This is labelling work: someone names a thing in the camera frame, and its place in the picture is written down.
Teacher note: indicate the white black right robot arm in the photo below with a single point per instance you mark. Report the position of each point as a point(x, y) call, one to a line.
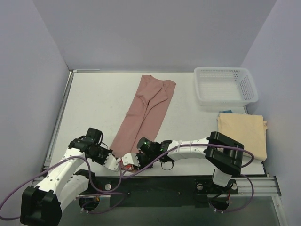
point(225, 153)

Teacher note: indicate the folded cream t shirt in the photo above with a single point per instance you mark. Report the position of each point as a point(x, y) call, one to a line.
point(249, 130)

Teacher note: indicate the aluminium table edge rail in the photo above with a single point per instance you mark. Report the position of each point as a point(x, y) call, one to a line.
point(59, 110)

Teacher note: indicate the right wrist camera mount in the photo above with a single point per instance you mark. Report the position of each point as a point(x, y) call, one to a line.
point(130, 161)

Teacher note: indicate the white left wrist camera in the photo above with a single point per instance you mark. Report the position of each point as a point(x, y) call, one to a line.
point(112, 163)

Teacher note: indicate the folded light blue cloth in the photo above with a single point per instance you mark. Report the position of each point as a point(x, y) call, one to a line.
point(226, 111)

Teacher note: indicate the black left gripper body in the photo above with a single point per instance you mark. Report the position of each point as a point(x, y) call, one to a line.
point(103, 157)

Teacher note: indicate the pink graphic t shirt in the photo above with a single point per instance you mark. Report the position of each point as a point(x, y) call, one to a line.
point(145, 115)

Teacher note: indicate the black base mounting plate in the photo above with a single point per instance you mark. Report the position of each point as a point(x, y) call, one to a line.
point(162, 191)

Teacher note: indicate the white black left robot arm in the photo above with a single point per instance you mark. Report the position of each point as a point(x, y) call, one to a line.
point(44, 204)

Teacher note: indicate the white perforated plastic basket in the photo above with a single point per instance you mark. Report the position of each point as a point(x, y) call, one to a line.
point(224, 86)

